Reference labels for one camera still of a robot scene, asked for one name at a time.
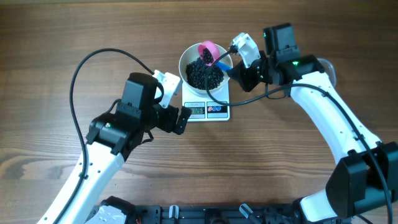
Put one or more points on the pink scoop blue handle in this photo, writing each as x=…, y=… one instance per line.
x=213, y=48

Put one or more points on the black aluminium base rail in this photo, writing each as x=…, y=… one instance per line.
x=174, y=214

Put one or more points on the clear plastic container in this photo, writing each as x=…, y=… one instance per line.
x=329, y=69

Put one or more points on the white digital kitchen scale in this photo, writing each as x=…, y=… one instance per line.
x=203, y=108

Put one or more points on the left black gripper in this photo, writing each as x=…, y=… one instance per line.
x=169, y=125

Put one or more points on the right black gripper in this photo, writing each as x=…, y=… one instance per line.
x=242, y=76

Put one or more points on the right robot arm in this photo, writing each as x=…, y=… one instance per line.
x=365, y=176

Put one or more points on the white round bowl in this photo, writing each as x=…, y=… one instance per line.
x=190, y=55

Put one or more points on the black beans in scoop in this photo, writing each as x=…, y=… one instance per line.
x=207, y=56

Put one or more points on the black beans in bowl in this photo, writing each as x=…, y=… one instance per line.
x=196, y=72

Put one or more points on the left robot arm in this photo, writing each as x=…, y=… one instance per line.
x=112, y=136

